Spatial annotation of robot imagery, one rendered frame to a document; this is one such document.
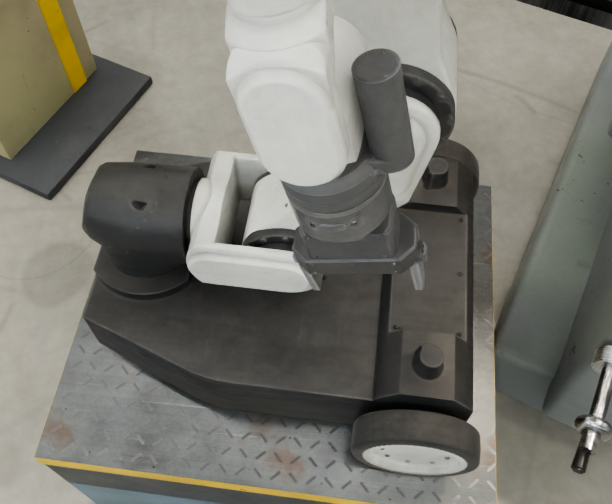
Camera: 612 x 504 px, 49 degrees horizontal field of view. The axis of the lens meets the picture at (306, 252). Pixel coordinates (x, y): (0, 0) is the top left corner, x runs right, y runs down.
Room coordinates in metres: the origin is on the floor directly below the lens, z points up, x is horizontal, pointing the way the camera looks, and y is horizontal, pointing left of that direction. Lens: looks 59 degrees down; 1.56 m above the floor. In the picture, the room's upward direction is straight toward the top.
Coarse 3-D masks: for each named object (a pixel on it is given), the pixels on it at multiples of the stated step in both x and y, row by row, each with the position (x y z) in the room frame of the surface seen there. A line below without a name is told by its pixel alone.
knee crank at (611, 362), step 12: (600, 348) 0.44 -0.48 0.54; (600, 360) 0.42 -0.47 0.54; (600, 372) 0.41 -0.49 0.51; (600, 384) 0.38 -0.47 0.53; (600, 396) 0.36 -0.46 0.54; (600, 408) 0.34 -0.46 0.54; (576, 420) 0.32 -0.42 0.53; (588, 420) 0.32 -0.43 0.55; (600, 420) 0.32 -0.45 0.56; (588, 432) 0.30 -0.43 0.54; (600, 432) 0.30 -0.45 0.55; (588, 444) 0.28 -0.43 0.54; (576, 456) 0.27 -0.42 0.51; (588, 456) 0.27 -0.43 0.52; (576, 468) 0.25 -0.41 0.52
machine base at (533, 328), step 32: (608, 64) 1.46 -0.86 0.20; (608, 96) 1.33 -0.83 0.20; (576, 128) 1.30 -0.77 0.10; (608, 128) 1.22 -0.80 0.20; (576, 160) 1.11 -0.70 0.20; (608, 160) 1.11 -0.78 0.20; (576, 192) 1.01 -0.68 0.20; (608, 192) 1.01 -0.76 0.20; (544, 224) 0.92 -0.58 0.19; (576, 224) 0.91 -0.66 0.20; (544, 256) 0.82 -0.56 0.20; (576, 256) 0.82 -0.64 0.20; (512, 288) 0.80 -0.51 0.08; (544, 288) 0.73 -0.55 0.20; (576, 288) 0.73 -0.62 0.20; (512, 320) 0.65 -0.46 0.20; (544, 320) 0.65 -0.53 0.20; (512, 352) 0.58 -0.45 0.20; (544, 352) 0.58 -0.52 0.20; (512, 384) 0.55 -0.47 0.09; (544, 384) 0.52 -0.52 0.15
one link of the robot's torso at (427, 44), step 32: (352, 0) 0.53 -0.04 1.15; (384, 0) 0.52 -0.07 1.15; (416, 0) 0.52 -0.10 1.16; (384, 32) 0.52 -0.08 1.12; (416, 32) 0.52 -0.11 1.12; (448, 32) 0.58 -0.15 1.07; (416, 64) 0.52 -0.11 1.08; (448, 64) 0.54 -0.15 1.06; (416, 96) 0.49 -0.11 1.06; (448, 96) 0.50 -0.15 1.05; (448, 128) 0.50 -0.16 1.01
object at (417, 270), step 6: (426, 246) 0.34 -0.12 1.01; (426, 252) 0.34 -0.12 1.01; (426, 258) 0.33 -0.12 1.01; (414, 264) 0.32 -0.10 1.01; (420, 264) 0.33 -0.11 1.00; (414, 270) 0.32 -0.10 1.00; (420, 270) 0.33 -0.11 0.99; (414, 276) 0.32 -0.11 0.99; (420, 276) 0.32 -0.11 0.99; (414, 282) 0.33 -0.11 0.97; (420, 282) 0.32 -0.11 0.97; (420, 288) 0.33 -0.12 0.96
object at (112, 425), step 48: (480, 192) 0.86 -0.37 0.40; (480, 240) 0.74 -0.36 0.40; (480, 288) 0.63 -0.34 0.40; (480, 336) 0.52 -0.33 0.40; (96, 384) 0.43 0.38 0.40; (144, 384) 0.43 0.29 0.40; (480, 384) 0.43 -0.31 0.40; (48, 432) 0.34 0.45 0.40; (96, 432) 0.34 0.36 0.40; (144, 432) 0.34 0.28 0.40; (192, 432) 0.34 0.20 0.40; (240, 432) 0.34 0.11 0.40; (288, 432) 0.34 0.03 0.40; (336, 432) 0.34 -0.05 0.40; (480, 432) 0.34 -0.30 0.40; (96, 480) 0.29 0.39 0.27; (144, 480) 0.28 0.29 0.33; (192, 480) 0.27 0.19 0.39; (240, 480) 0.26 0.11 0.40; (288, 480) 0.26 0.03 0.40; (336, 480) 0.26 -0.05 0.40; (384, 480) 0.26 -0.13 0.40; (432, 480) 0.26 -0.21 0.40; (480, 480) 0.26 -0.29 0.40
